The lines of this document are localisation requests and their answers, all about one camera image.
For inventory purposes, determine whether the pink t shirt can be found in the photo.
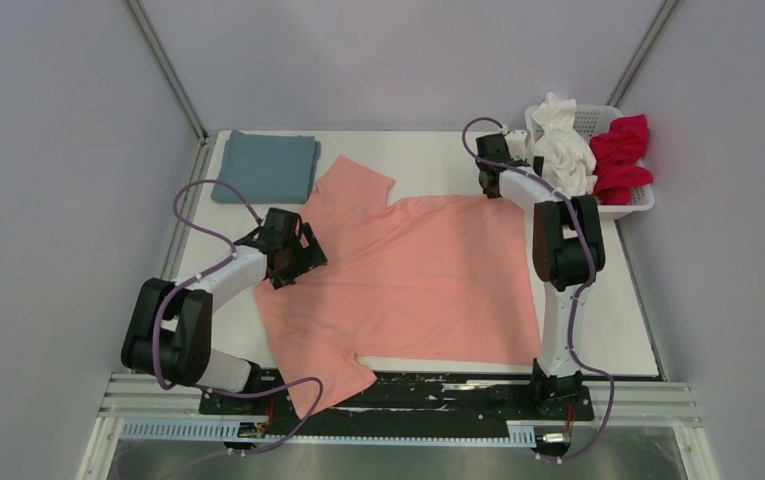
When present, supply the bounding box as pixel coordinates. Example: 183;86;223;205
254;157;541;414

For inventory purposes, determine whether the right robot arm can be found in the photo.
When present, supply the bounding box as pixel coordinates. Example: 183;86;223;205
475;133;605;418

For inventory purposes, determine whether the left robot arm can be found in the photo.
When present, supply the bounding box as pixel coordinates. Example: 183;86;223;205
121;208;328;414

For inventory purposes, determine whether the folded blue-grey t shirt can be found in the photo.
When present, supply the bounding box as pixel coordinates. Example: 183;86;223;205
211;130;321;204

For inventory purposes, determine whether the crumpled white t shirt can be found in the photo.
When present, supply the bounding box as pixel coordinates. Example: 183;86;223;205
531;92;597;197

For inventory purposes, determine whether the white plastic basket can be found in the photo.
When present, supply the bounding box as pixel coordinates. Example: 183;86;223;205
524;103;656;221

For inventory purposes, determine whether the crumpled red t shirt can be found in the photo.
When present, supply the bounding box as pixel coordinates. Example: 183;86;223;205
589;115;654;206

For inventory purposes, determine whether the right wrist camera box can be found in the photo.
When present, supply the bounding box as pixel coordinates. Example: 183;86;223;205
504;130;529;160

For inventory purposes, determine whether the right aluminium frame post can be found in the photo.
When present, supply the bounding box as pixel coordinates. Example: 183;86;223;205
606;0;682;109

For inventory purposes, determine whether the aluminium frame post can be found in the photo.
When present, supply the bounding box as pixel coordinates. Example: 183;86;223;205
122;0;208;144
606;0;682;109

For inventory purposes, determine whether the aluminium front rail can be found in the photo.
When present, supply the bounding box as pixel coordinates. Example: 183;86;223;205
99;374;703;428

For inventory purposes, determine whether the left aluminium frame post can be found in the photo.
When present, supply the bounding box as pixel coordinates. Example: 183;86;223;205
122;0;208;144

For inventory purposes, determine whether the slotted white cable duct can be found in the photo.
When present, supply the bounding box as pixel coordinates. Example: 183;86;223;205
120;421;537;446

